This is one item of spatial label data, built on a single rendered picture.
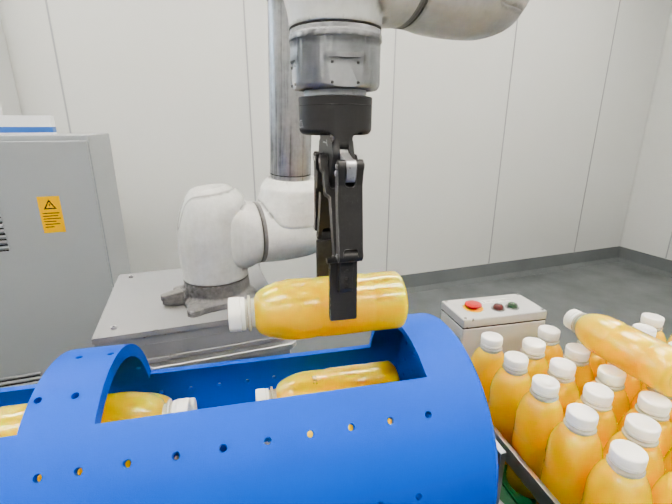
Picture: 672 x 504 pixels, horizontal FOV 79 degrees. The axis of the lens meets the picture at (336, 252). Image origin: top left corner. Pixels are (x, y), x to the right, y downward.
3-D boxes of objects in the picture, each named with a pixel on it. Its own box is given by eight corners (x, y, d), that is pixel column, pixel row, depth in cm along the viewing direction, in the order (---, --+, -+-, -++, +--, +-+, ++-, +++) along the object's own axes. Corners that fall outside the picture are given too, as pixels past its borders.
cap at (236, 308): (244, 290, 46) (227, 291, 45) (246, 321, 43) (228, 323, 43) (245, 306, 49) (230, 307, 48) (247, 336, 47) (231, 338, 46)
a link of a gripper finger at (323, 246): (317, 241, 49) (315, 239, 50) (317, 294, 51) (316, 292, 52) (341, 239, 50) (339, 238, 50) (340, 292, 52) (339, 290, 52)
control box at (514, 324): (438, 339, 96) (441, 299, 93) (512, 330, 100) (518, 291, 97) (459, 362, 86) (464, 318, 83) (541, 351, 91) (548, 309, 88)
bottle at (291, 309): (398, 259, 49) (241, 270, 45) (414, 311, 45) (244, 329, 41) (384, 288, 55) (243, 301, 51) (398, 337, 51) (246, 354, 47)
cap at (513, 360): (502, 369, 69) (504, 359, 69) (503, 357, 73) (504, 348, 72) (527, 374, 68) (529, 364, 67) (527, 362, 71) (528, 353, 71)
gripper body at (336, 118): (293, 96, 44) (295, 181, 47) (305, 90, 37) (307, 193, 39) (359, 97, 46) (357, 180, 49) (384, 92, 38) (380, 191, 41)
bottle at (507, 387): (481, 459, 74) (492, 371, 69) (483, 433, 80) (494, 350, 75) (523, 471, 71) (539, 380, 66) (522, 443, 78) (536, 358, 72)
